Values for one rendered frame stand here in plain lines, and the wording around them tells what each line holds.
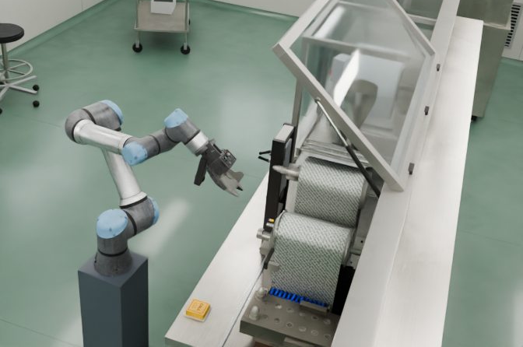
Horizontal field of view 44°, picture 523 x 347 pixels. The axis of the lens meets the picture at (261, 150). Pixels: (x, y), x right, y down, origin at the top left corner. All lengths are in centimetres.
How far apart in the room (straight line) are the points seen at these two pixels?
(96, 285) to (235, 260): 56
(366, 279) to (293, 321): 78
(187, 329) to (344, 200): 73
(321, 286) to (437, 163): 63
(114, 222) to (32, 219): 198
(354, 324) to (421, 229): 75
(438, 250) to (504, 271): 246
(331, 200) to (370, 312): 98
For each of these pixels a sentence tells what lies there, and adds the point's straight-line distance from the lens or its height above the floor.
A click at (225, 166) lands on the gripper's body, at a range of 224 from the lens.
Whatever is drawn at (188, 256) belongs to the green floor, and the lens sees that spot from 413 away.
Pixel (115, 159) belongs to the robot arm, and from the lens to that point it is 260.
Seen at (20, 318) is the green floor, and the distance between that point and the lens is 384.
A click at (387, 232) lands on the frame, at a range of 175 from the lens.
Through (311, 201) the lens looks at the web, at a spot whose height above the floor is 127.
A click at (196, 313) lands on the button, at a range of 248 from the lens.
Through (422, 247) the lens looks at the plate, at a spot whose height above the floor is 144.
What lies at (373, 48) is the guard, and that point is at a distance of 236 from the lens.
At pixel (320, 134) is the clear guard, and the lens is 324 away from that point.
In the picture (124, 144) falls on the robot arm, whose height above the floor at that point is 152.
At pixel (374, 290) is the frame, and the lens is 157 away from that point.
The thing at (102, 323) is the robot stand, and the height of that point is 66.
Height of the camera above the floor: 269
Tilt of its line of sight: 31 degrees down
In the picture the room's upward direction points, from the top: 6 degrees clockwise
